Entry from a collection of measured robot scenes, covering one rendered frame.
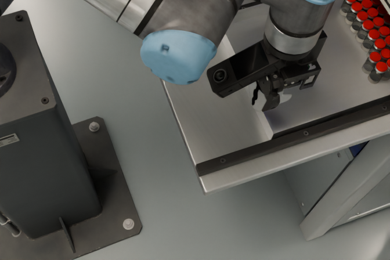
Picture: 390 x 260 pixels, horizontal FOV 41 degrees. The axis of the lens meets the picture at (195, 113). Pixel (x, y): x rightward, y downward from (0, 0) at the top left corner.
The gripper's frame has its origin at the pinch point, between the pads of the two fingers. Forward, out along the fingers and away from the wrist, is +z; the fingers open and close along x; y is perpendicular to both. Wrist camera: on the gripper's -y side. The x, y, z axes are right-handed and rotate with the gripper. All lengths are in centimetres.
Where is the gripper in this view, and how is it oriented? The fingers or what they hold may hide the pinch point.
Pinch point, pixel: (254, 105)
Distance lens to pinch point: 89.9
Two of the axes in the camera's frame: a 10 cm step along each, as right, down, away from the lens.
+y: 9.4, -2.8, 2.0
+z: -0.5, 4.6, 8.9
